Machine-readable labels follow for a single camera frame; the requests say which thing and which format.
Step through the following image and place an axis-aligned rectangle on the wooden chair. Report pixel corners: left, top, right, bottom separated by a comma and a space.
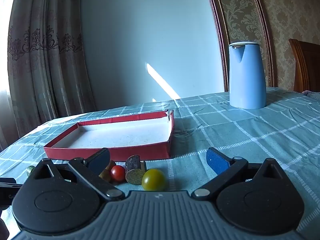
289, 39, 320, 93

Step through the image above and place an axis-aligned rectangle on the teal checked tablecloth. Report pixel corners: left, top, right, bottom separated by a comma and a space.
0, 87, 320, 240

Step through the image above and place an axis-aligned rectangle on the wooden arched wall moulding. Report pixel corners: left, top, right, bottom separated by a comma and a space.
204, 0, 278, 92

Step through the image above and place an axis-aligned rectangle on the patterned beige curtain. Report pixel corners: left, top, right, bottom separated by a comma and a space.
0, 0, 97, 153

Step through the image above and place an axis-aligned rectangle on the blue electric kettle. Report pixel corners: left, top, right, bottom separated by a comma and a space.
228, 41, 267, 110

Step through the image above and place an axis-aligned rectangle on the red cardboard box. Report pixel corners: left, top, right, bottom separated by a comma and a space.
44, 110, 175, 161

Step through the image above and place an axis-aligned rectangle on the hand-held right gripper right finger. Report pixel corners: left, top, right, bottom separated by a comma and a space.
192, 147, 288, 201

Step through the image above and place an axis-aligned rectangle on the red cherry tomato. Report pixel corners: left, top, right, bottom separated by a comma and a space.
110, 165, 126, 182

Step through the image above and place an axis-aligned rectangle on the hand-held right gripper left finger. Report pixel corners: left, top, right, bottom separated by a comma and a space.
26, 148, 125, 201

